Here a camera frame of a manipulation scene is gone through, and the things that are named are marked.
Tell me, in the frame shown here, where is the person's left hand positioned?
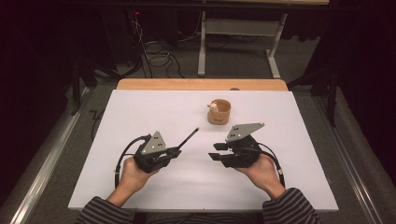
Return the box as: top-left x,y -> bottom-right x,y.
119,156 -> 159,196

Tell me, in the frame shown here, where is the aluminium floor rail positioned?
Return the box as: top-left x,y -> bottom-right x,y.
8,87 -> 92,224
312,96 -> 387,224

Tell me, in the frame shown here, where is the left hand-held gripper black cable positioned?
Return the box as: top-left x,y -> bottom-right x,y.
113,133 -> 152,189

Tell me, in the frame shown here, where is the person's right hand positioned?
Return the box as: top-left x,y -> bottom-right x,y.
233,153 -> 284,197

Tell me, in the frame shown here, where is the person's striped clothing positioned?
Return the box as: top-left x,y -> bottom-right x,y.
134,212 -> 265,224

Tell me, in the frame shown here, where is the wooden table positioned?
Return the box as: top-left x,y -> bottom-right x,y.
116,77 -> 290,92

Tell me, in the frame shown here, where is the white-framed desk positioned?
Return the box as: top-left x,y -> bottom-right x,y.
197,0 -> 331,79

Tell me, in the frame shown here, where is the tan pen holder cup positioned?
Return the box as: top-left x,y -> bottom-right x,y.
206,98 -> 233,126

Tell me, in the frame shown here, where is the white board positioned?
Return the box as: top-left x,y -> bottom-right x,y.
67,89 -> 340,214

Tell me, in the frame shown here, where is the black metal stand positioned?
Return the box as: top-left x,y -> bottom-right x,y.
286,57 -> 341,128
69,57 -> 144,117

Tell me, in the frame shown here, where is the bundle of floor cables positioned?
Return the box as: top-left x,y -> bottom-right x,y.
130,10 -> 204,79

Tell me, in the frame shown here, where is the right hand-held gripper black cable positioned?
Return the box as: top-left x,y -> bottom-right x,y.
256,142 -> 286,189

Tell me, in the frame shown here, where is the black pen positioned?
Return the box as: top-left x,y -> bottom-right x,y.
176,127 -> 201,150

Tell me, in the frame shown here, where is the black zigzag floor cable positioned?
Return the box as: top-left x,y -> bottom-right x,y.
89,108 -> 106,142

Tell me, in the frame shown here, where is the hand-held gripper black cable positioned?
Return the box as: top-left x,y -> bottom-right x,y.
113,133 -> 152,189
256,142 -> 286,189

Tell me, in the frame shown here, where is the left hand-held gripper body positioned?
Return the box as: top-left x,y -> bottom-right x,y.
133,131 -> 171,175

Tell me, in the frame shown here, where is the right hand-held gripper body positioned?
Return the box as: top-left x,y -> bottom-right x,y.
219,122 -> 266,169

